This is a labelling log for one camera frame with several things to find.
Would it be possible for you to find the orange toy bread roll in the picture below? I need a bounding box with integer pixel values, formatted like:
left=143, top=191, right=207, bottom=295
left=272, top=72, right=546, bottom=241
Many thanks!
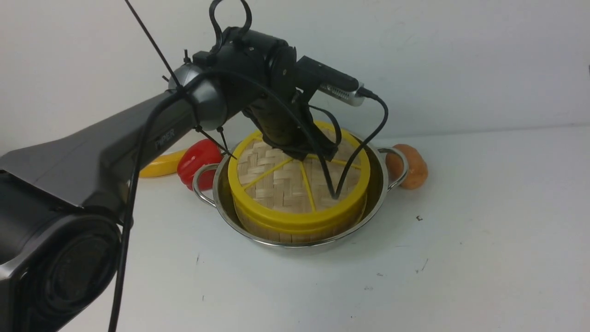
left=385, top=144, right=429, bottom=190

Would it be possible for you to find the yellow rimmed bamboo steamer basket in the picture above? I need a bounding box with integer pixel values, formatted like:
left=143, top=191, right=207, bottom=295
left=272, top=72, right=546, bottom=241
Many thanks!
left=233, top=194, right=367, bottom=243

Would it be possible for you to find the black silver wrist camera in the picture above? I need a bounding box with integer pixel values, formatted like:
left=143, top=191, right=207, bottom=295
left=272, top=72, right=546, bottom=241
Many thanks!
left=295, top=55, right=365, bottom=107

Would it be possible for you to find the yellow rimmed woven steamer lid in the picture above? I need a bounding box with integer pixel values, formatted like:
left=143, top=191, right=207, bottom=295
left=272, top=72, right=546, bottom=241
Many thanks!
left=227, top=131, right=371, bottom=223

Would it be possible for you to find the black camera cable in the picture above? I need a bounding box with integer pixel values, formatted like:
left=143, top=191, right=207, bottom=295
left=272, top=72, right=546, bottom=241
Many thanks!
left=108, top=0, right=389, bottom=332

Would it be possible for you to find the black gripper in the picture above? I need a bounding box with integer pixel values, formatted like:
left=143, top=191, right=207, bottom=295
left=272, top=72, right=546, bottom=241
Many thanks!
left=242, top=90, right=339, bottom=160

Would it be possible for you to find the stainless steel pot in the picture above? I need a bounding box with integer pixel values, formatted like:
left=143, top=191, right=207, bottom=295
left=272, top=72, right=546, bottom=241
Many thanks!
left=193, top=144, right=409, bottom=255

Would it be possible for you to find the red toy bell pepper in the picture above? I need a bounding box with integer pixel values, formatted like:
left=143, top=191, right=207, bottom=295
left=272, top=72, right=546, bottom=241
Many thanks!
left=177, top=139, right=223, bottom=191

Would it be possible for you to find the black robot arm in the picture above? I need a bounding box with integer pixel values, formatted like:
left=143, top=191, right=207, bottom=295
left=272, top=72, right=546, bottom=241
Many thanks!
left=0, top=27, right=348, bottom=332

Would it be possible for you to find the yellow toy banana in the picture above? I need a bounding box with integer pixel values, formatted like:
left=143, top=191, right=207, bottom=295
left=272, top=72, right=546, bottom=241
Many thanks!
left=139, top=149, right=187, bottom=178

